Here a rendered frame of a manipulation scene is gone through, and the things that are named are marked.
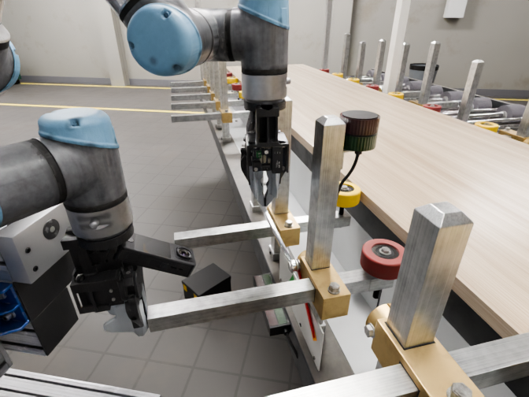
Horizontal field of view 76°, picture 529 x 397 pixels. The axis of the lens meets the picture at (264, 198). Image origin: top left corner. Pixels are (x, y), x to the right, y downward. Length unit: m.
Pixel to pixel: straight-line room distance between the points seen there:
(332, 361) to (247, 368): 0.87
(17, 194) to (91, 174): 0.07
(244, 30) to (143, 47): 0.17
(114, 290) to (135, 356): 1.17
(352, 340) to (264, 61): 0.63
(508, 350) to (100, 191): 0.49
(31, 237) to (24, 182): 0.25
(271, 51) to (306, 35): 6.41
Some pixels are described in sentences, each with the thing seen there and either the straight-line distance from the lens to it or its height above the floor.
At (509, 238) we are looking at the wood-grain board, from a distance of 0.81.
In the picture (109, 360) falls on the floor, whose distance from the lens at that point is 1.71.
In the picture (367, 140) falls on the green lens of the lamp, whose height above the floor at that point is 1.11.
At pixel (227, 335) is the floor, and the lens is 1.67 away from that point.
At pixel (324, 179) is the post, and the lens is 0.54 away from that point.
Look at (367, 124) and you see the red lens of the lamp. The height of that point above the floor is 1.14.
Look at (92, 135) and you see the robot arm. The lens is 0.42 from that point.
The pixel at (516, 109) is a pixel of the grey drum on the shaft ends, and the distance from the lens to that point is 2.29.
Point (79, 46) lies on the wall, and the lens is 8.62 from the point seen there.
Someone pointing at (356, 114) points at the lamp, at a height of 1.14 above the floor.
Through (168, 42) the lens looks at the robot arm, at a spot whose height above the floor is 1.25.
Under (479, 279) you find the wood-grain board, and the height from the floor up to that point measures 0.90.
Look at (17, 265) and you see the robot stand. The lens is 0.65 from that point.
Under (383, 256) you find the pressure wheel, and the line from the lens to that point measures 0.64.
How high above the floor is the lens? 1.27
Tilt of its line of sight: 28 degrees down
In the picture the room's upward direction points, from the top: straight up
